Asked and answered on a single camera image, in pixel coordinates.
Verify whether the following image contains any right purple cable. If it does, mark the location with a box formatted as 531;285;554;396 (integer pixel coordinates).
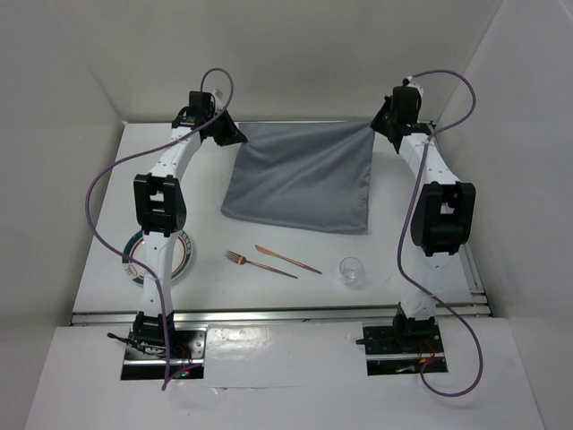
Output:
396;69;484;398

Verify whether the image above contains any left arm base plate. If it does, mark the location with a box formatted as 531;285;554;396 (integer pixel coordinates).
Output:
120;325;208;382

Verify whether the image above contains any white plate green red rim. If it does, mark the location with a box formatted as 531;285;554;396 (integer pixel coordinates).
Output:
122;230;193;287

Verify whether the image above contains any aluminium front rail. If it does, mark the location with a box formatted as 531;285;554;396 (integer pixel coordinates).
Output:
71;304;492;327

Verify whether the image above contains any grey cloth placemat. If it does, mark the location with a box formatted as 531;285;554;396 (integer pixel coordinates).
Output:
221;121;375;235

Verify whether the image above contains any copper fork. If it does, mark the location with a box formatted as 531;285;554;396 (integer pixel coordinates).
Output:
225;250;298;280

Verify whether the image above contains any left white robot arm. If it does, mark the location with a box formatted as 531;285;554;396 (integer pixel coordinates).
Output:
133;90;247;357

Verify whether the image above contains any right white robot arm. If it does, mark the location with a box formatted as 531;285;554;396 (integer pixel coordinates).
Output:
371;78;475;353

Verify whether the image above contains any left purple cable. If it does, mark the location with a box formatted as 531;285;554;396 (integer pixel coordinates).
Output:
86;67;237;391

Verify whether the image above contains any copper knife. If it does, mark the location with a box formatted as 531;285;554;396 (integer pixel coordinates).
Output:
254;245;322;275

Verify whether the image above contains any clear glass cup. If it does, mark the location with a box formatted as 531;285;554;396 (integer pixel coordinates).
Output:
339;257;364;288

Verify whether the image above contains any purple cable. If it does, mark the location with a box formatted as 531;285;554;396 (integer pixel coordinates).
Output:
86;67;237;391
396;69;484;398

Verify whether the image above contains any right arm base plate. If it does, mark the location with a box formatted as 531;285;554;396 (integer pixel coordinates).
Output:
355;324;449;376

